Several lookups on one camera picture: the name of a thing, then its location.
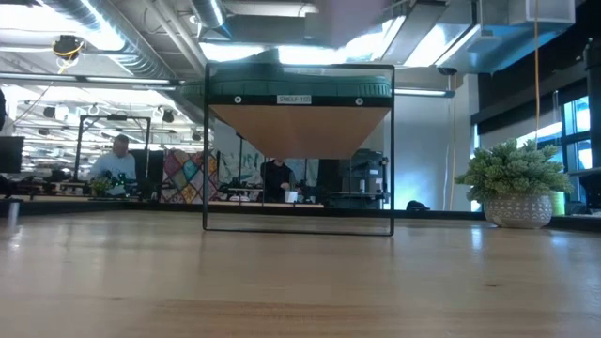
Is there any green slide sandal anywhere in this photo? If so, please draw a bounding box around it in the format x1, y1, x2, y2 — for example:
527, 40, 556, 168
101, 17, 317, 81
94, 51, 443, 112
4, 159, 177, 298
180, 46, 393, 99

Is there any person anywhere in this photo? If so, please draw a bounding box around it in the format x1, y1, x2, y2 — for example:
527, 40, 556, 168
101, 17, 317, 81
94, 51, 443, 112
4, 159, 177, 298
88, 134, 138, 196
260, 158, 297, 204

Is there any black equipment rack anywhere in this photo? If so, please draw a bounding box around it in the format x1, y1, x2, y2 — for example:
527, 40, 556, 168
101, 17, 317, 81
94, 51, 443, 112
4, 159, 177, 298
316, 148, 391, 210

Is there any colourful patchwork panel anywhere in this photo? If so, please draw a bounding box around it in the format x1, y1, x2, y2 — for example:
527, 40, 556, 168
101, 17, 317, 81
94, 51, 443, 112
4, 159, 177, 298
161, 148, 220, 204

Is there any potted green plant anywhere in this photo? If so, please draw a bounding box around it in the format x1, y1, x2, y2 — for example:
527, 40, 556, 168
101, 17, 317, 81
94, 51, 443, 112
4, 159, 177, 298
454, 138, 575, 230

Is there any green cup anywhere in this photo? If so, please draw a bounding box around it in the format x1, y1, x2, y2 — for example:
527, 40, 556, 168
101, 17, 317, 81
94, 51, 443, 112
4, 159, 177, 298
549, 190, 568, 217

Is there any black background screen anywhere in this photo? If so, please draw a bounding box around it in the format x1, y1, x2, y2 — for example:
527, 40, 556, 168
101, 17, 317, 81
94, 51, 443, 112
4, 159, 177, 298
0, 135, 25, 174

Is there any wooden shelf with black frame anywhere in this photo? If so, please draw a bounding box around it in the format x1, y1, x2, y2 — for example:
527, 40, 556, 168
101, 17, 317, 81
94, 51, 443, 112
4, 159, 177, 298
202, 63, 395, 237

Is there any black metal table frame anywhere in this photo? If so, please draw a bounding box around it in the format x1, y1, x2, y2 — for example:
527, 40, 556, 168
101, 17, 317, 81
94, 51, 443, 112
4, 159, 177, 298
0, 196, 601, 232

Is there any black background stand frame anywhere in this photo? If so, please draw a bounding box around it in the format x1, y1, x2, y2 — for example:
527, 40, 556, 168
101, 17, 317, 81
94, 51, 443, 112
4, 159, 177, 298
74, 115, 152, 196

